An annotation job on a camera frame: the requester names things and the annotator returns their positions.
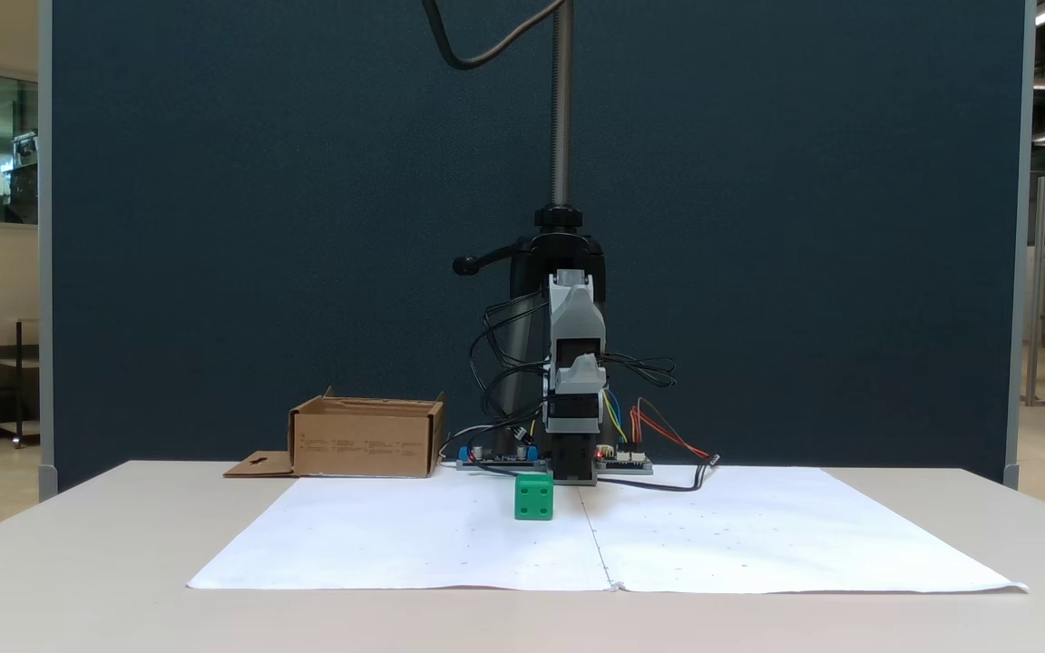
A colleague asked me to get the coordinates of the green die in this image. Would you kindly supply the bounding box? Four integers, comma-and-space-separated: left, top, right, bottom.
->
514, 472, 555, 522

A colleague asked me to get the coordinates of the blue circuit board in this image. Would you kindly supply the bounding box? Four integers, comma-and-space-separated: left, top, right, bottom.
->
457, 443, 542, 471

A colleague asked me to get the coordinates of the brown cardboard box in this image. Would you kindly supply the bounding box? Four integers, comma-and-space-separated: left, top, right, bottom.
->
223, 387, 447, 480

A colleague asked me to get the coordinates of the white paper sheet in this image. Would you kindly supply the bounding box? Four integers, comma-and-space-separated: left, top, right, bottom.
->
187, 473, 614, 592
577, 465, 1030, 596

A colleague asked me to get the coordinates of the metal threaded stand pole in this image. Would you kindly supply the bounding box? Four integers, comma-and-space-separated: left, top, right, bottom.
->
552, 0, 574, 210

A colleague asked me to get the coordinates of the dark blue partition panel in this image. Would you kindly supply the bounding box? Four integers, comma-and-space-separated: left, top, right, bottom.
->
37, 0, 1037, 502

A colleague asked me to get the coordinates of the dark metal cart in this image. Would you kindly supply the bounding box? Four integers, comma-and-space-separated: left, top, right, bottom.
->
0, 316, 41, 450

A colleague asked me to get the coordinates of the yellow blue wire bundle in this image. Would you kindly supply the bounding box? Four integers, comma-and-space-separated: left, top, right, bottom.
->
602, 388, 630, 447

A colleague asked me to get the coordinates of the black looped servo cable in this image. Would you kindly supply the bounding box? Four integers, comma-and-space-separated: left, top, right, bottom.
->
468, 295, 551, 423
599, 352, 679, 391

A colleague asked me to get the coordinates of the circuit board with coloured wires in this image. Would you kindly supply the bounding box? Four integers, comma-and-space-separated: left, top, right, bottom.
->
595, 447, 655, 475

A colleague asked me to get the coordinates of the orange red wire bundle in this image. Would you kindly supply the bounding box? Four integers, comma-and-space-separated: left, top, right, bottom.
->
630, 397, 714, 461

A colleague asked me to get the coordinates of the black cable with white connector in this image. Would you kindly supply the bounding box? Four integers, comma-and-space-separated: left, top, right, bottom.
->
597, 453, 721, 493

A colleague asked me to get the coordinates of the black camera cable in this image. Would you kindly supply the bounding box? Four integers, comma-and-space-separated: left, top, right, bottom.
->
421, 0, 571, 72

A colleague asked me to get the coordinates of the framed wall window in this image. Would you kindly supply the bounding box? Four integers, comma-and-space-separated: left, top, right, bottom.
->
0, 61, 40, 234

